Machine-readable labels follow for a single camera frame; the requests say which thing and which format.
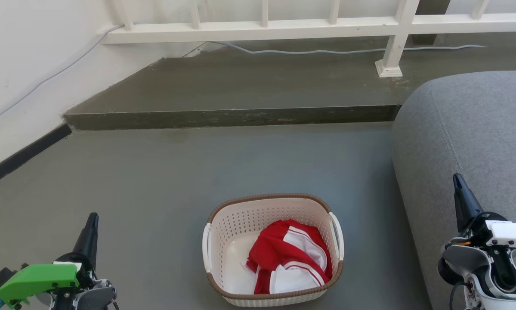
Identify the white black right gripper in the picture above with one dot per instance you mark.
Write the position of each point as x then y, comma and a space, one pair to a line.
511, 234

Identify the black baseboard strip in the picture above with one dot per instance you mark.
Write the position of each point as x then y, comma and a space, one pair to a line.
25, 155

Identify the red and white garment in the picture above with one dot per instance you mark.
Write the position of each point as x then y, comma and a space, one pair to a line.
279, 254

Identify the cream perforated laundry basket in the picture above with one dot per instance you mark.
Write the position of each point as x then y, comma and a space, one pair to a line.
236, 241

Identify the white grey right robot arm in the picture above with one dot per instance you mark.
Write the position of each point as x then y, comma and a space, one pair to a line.
477, 262

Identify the raised concrete step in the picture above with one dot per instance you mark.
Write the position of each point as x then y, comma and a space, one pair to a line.
240, 86

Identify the grey fabric sofa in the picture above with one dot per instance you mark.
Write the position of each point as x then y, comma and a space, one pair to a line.
468, 129

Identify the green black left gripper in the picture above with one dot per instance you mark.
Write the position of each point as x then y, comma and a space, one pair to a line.
38, 277

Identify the white railing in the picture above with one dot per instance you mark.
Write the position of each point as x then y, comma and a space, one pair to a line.
283, 29

